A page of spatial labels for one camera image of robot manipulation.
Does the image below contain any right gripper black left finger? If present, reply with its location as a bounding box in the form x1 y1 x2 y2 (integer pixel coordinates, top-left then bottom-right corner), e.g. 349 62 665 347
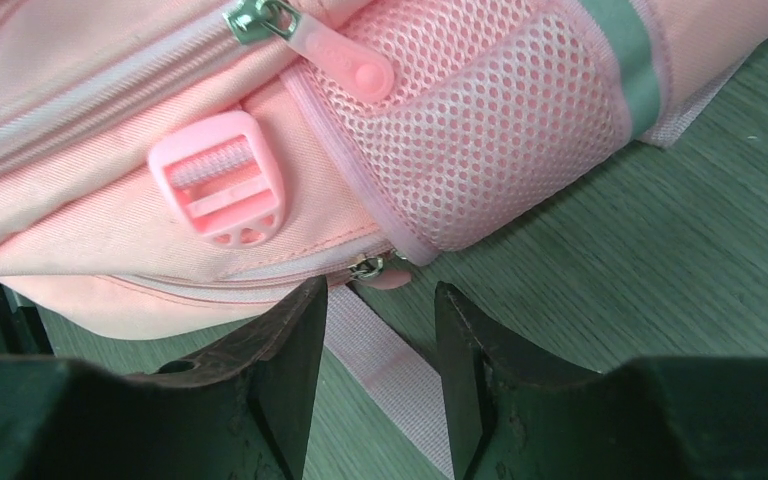
0 277 327 479

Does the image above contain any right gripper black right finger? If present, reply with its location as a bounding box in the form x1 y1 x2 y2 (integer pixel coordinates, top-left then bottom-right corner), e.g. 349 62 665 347
435 282 768 479

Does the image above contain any pink student backpack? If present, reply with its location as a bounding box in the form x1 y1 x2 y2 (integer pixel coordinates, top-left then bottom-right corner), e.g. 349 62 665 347
0 1 768 479

